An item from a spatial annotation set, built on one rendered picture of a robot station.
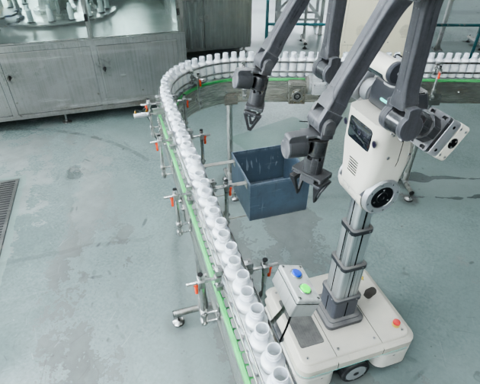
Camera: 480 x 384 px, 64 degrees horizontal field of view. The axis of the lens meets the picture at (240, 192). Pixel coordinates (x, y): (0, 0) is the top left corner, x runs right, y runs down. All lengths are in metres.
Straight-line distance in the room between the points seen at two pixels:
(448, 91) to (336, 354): 2.06
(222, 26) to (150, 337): 5.14
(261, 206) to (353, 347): 0.82
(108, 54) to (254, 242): 2.59
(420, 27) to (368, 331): 1.51
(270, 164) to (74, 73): 2.86
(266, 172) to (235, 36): 4.68
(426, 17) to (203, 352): 1.90
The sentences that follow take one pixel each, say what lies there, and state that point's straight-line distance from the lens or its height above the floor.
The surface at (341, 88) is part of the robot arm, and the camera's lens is 1.04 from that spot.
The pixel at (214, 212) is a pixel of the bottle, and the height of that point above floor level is 1.14.
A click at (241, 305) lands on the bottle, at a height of 1.13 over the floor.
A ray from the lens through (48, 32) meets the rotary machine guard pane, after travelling 4.46.
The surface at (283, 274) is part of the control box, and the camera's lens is 1.17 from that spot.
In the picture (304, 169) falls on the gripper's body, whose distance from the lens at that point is 1.12.
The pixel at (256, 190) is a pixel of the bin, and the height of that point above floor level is 0.91.
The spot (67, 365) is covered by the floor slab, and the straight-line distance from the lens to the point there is 2.46.
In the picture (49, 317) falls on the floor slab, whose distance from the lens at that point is 2.70.
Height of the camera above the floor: 1.99
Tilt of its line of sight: 37 degrees down
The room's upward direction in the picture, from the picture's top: straight up
